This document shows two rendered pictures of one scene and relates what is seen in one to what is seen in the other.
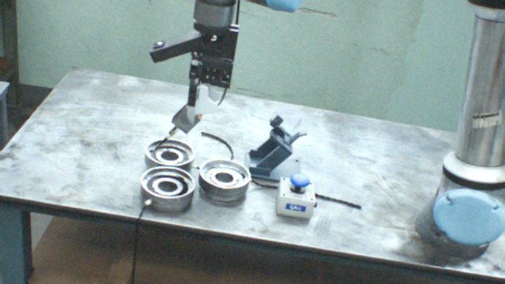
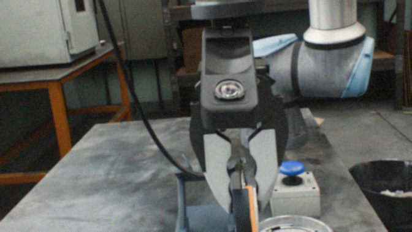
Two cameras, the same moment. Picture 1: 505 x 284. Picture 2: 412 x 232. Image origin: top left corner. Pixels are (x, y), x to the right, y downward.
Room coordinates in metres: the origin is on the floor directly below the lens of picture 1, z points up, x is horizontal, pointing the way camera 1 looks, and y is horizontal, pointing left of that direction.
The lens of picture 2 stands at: (1.02, 0.57, 1.15)
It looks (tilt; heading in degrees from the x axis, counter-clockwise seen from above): 15 degrees down; 276
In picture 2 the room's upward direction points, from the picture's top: 5 degrees counter-clockwise
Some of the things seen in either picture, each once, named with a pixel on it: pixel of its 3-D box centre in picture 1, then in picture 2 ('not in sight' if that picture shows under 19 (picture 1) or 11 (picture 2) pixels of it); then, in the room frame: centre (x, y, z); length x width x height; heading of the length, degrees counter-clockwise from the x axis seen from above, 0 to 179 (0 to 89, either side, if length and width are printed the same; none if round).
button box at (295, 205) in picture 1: (298, 197); (292, 192); (0.97, -0.12, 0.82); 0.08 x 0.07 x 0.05; 92
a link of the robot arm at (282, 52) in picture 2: not in sight; (273, 67); (0.97, -0.44, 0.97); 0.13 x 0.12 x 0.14; 161
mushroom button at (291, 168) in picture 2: (297, 187); (292, 178); (0.97, -0.11, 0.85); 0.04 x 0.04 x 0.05
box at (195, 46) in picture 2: not in sight; (205, 46); (1.42, -3.53, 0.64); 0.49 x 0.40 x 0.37; 7
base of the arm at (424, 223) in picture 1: (458, 214); (273, 118); (0.98, -0.45, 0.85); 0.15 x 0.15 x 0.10
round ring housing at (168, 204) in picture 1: (166, 189); not in sight; (0.92, 0.14, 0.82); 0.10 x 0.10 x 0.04
